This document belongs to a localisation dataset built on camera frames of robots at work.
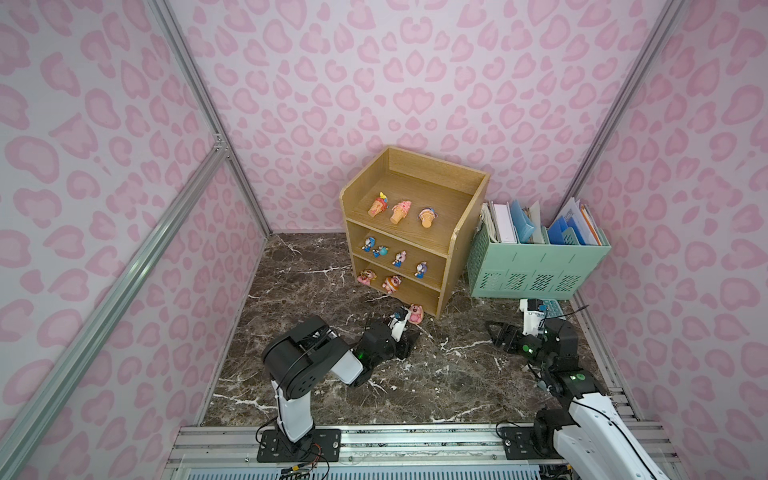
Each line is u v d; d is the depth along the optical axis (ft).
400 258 2.88
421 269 2.79
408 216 2.58
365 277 3.30
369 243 2.99
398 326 2.65
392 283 3.21
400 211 2.56
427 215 2.49
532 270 2.91
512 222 2.81
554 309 3.13
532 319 2.40
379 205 2.62
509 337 2.34
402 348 2.68
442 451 2.39
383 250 2.94
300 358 1.63
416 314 3.03
